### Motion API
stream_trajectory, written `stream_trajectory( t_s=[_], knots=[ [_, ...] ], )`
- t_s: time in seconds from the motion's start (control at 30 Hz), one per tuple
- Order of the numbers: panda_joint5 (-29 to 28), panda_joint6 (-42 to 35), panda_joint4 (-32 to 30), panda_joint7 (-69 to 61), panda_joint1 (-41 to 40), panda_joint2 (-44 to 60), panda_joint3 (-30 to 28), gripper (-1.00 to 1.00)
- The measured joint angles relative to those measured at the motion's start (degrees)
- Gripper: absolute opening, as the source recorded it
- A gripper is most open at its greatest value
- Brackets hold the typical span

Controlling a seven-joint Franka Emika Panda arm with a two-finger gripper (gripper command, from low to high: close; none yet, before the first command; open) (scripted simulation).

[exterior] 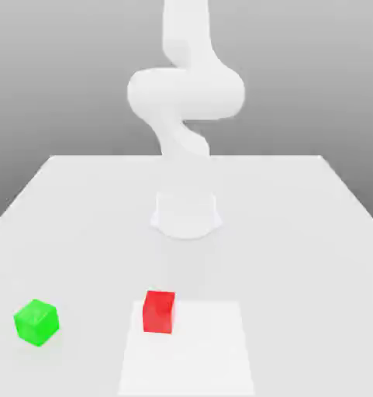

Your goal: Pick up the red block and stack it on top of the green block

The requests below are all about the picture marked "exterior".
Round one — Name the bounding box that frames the small red cube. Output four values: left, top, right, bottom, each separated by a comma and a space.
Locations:
142, 289, 177, 335

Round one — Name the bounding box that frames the small green cube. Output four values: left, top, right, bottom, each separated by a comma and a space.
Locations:
12, 298, 60, 347

